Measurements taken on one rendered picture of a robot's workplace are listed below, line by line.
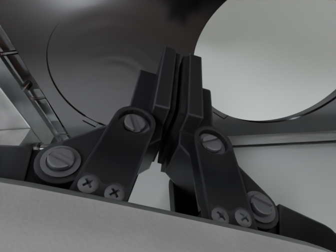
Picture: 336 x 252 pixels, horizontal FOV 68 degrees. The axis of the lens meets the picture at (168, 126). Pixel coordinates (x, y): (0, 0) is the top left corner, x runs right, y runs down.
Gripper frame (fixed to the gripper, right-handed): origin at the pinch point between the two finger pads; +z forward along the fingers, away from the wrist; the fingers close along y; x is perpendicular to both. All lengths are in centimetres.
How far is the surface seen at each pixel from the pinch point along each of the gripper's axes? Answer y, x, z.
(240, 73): 4.8, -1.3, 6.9
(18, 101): -12.2, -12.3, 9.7
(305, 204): 13.3, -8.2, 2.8
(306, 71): 8.7, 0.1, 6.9
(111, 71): -3.6, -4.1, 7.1
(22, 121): -11.7, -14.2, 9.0
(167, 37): -0.5, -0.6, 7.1
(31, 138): -10.6, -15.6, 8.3
